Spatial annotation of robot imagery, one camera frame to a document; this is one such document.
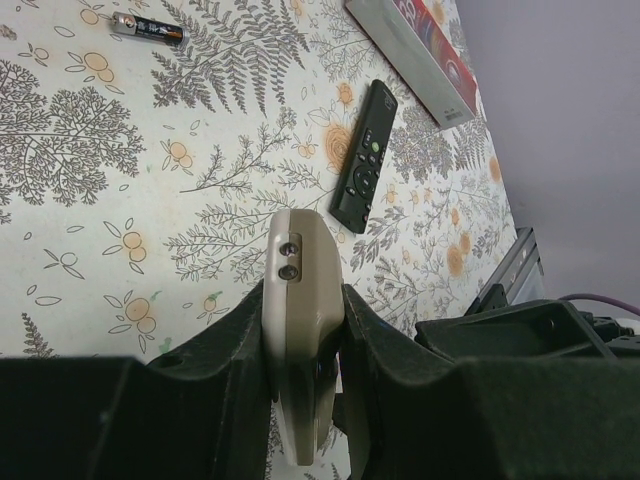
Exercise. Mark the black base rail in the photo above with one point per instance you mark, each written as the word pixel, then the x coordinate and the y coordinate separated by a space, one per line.
pixel 517 279

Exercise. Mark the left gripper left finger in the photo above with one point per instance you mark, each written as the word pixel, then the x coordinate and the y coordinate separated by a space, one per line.
pixel 199 411

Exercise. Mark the black TV remote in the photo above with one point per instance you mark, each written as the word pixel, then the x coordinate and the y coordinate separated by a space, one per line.
pixel 352 200

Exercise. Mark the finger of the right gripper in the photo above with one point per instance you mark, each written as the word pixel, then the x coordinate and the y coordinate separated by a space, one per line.
pixel 538 329

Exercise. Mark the red toothpaste box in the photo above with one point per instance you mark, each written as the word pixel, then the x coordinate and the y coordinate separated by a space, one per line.
pixel 409 37

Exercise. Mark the black AAA battery centre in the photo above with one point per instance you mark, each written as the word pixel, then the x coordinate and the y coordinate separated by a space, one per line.
pixel 136 26

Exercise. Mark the floral patterned table mat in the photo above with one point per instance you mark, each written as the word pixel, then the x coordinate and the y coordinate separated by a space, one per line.
pixel 138 179

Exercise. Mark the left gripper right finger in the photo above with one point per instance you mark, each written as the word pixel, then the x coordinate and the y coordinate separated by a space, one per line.
pixel 409 413

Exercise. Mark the white air conditioner remote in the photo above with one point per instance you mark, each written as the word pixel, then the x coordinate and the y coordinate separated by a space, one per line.
pixel 301 320

